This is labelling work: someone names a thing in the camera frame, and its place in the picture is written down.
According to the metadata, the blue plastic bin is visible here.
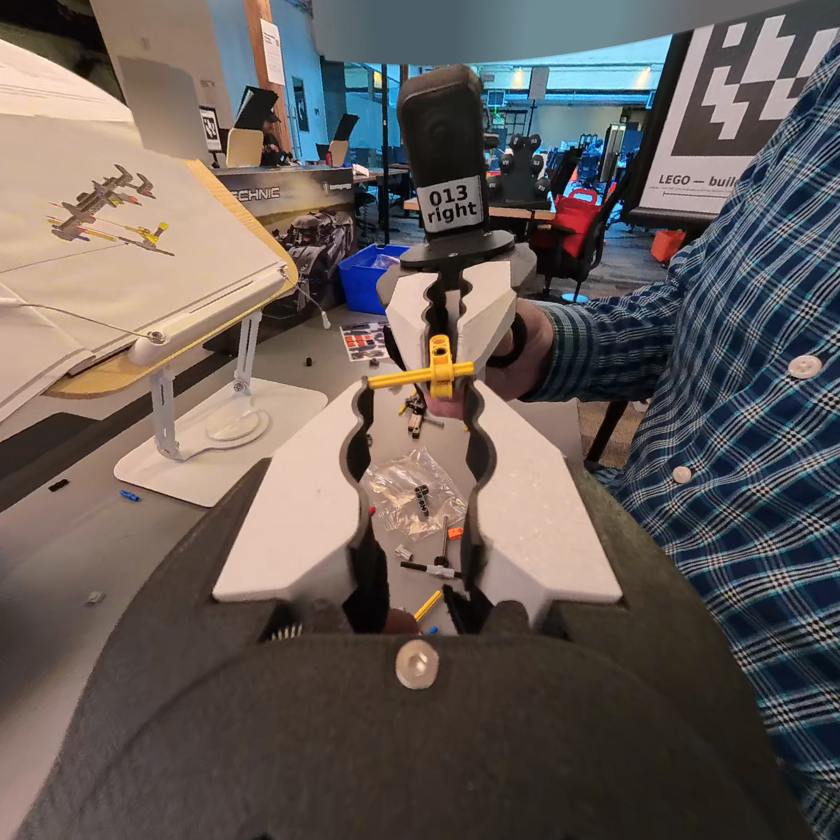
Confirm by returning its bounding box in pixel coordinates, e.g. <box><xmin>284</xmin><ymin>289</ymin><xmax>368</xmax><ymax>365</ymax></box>
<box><xmin>337</xmin><ymin>244</ymin><xmax>411</xmax><ymax>316</ymax></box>

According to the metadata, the black lego set box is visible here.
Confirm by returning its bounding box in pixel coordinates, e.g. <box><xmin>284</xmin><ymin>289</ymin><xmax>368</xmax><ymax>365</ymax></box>
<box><xmin>213</xmin><ymin>164</ymin><xmax>358</xmax><ymax>323</ymax></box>

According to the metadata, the instruction booklet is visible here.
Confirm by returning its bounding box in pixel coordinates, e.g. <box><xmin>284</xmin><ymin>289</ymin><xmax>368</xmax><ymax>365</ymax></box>
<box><xmin>0</xmin><ymin>39</ymin><xmax>290</xmax><ymax>424</ymax></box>

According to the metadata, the framed marker sign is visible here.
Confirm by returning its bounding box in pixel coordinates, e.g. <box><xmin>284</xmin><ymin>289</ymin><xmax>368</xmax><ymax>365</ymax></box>
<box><xmin>623</xmin><ymin>13</ymin><xmax>840</xmax><ymax>227</ymax></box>

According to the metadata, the person's right hand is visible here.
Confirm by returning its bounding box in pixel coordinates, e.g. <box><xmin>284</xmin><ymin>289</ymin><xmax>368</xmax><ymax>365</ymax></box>
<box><xmin>484</xmin><ymin>298</ymin><xmax>557</xmax><ymax>403</ymax></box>

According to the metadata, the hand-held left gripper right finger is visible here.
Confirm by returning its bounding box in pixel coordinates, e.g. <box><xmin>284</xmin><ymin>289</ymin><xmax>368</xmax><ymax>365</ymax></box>
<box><xmin>459</xmin><ymin>379</ymin><xmax>624</xmax><ymax>634</ymax></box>

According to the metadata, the yellow lego pin connector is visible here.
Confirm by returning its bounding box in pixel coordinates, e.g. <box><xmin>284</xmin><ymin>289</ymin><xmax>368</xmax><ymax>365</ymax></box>
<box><xmin>429</xmin><ymin>333</ymin><xmax>455</xmax><ymax>401</ymax></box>

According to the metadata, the person's torso in plaid shirt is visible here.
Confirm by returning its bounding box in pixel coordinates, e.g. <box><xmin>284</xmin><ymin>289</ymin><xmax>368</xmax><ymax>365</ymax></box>
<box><xmin>591</xmin><ymin>39</ymin><xmax>840</xmax><ymax>840</ymax></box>

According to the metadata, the black lego rack assembly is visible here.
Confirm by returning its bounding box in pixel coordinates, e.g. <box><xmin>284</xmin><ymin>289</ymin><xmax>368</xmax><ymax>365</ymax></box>
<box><xmin>397</xmin><ymin>392</ymin><xmax>447</xmax><ymax>435</ymax></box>

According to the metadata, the clear plastic zip bag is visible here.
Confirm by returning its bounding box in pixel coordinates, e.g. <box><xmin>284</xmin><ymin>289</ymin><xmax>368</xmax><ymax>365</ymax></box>
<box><xmin>359</xmin><ymin>447</ymin><xmax>468</xmax><ymax>540</ymax></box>

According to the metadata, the yellow lego axle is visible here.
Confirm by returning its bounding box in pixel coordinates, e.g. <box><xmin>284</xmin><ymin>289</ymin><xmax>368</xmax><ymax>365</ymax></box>
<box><xmin>366</xmin><ymin>361</ymin><xmax>474</xmax><ymax>392</ymax></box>

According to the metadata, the lego sticker sheet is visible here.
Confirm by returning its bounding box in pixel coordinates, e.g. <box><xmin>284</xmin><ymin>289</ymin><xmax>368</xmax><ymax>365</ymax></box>
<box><xmin>339</xmin><ymin>322</ymin><xmax>389</xmax><ymax>363</ymax></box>

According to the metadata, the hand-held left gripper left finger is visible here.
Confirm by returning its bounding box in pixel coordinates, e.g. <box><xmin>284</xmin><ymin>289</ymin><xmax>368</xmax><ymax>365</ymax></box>
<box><xmin>212</xmin><ymin>377</ymin><xmax>391</xmax><ymax>634</ymax></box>

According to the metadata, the white book stand wooden board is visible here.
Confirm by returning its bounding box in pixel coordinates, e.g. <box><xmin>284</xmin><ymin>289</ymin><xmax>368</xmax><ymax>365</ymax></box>
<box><xmin>45</xmin><ymin>161</ymin><xmax>329</xmax><ymax>508</ymax></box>

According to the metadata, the black rack of round weights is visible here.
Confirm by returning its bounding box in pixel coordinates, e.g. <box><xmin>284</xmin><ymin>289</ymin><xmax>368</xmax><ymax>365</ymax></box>
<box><xmin>489</xmin><ymin>133</ymin><xmax>553</xmax><ymax>211</ymax></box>

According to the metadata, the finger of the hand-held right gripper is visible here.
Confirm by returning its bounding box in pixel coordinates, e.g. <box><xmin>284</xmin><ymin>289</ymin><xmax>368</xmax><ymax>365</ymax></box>
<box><xmin>384</xmin><ymin>270</ymin><xmax>442</xmax><ymax>384</ymax></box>
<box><xmin>456</xmin><ymin>262</ymin><xmax>518</xmax><ymax>383</ymax></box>

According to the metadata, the red bag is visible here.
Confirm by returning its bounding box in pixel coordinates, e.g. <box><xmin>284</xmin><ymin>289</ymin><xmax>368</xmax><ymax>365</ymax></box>
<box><xmin>557</xmin><ymin>190</ymin><xmax>619</xmax><ymax>260</ymax></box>

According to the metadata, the person's right forearm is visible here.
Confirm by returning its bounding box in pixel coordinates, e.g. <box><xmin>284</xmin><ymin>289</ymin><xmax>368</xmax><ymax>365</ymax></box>
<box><xmin>535</xmin><ymin>275</ymin><xmax>689</xmax><ymax>403</ymax></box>

